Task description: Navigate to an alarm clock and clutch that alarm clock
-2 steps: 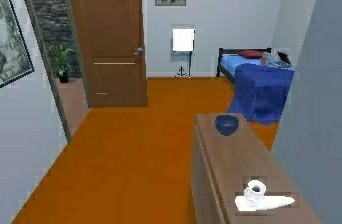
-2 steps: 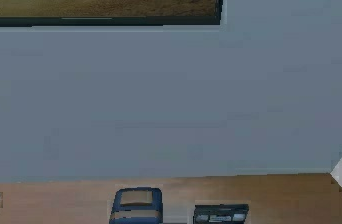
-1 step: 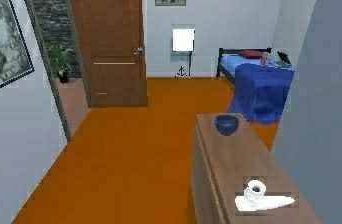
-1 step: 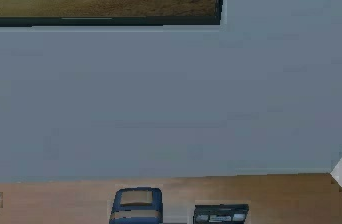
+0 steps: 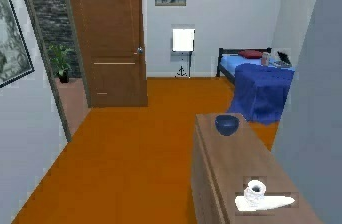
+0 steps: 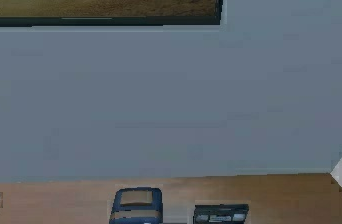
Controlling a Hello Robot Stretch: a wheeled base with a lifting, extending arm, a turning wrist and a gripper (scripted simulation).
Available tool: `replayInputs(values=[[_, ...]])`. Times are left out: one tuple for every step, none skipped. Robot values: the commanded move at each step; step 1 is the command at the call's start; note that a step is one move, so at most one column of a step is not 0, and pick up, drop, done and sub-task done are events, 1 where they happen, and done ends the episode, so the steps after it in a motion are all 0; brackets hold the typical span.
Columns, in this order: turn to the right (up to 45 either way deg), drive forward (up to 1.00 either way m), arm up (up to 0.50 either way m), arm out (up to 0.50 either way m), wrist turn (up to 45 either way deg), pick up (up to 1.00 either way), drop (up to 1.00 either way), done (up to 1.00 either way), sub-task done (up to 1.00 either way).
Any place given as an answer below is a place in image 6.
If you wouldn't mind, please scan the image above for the blue open box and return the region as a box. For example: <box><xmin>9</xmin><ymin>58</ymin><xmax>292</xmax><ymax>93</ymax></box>
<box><xmin>109</xmin><ymin>187</ymin><xmax>164</xmax><ymax>224</ymax></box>

